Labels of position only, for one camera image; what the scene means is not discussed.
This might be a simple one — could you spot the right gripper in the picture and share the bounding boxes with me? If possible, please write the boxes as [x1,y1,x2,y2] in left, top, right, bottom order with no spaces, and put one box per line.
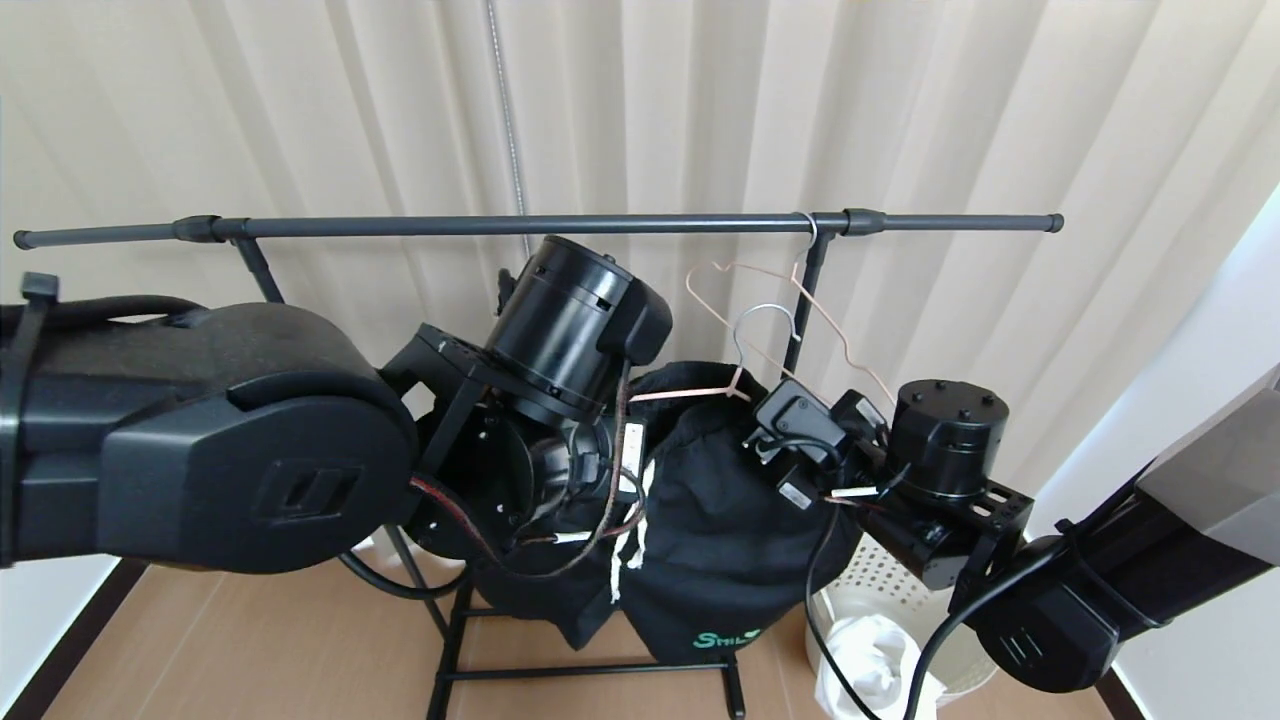
[775,445,896,511]

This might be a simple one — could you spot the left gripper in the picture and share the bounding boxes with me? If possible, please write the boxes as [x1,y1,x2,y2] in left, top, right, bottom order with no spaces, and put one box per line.
[530,420,649,526]

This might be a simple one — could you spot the pink clothes hanger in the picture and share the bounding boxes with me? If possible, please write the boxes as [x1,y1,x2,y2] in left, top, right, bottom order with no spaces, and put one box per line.
[628,302,798,405]
[684,210,899,407]

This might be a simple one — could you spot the black shorts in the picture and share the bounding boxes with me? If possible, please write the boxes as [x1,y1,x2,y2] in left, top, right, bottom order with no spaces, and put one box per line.
[470,362,867,665]

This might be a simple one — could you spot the white printed t-shirt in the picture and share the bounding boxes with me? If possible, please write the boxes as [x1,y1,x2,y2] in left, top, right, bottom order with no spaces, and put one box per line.
[812,612,946,720]

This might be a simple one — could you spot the white laundry basket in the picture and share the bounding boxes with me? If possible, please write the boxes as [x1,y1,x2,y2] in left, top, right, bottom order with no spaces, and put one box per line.
[805,535,1001,701]

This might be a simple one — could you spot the black clothes rack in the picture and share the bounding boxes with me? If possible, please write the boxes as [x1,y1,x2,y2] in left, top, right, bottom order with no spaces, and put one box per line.
[13,208,1065,720]

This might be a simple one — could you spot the beige curtain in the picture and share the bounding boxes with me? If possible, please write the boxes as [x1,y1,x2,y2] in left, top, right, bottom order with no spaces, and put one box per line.
[0,0,1280,521]

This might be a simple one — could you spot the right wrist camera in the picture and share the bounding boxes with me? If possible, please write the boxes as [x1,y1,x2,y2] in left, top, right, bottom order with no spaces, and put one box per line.
[742,378,891,471]

